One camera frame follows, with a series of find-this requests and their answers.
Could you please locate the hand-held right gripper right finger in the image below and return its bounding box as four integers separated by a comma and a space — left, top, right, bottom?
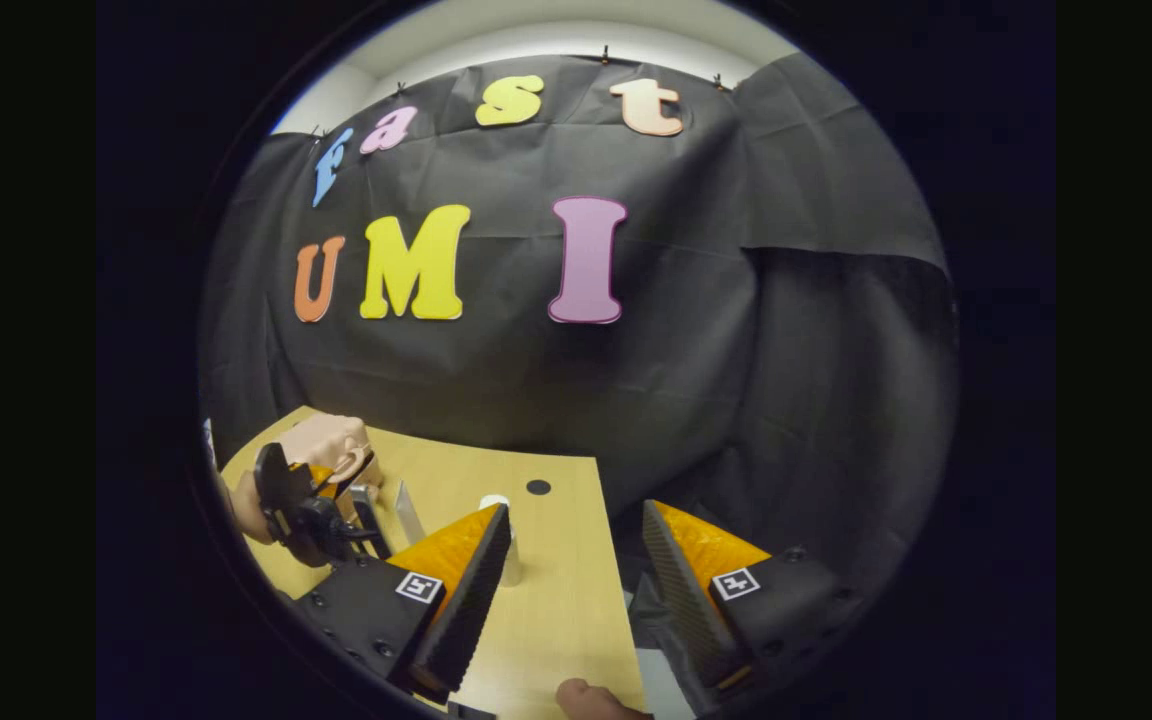
641, 499, 865, 693

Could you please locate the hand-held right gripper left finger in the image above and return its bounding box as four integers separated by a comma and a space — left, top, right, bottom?
294, 502, 514, 701

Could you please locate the white pump bottle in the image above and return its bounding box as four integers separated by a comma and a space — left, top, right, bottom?
479, 494, 525, 587

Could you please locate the black backdrop cloth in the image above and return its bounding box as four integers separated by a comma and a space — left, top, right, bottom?
198, 52, 959, 601

